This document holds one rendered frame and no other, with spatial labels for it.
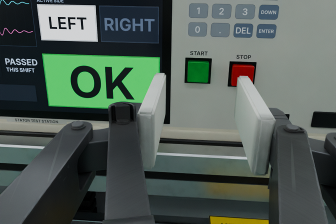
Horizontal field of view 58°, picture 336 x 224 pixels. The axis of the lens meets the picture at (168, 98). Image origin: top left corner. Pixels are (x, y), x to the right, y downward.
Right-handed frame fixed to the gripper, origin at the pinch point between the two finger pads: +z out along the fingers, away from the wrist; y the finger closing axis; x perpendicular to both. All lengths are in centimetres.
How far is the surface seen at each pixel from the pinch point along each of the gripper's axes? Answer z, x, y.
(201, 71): 8.9, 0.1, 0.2
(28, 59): 9.4, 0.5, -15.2
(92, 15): 9.5, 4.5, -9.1
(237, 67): 9.0, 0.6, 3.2
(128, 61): 9.5, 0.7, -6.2
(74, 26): 9.5, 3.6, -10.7
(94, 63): 9.5, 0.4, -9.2
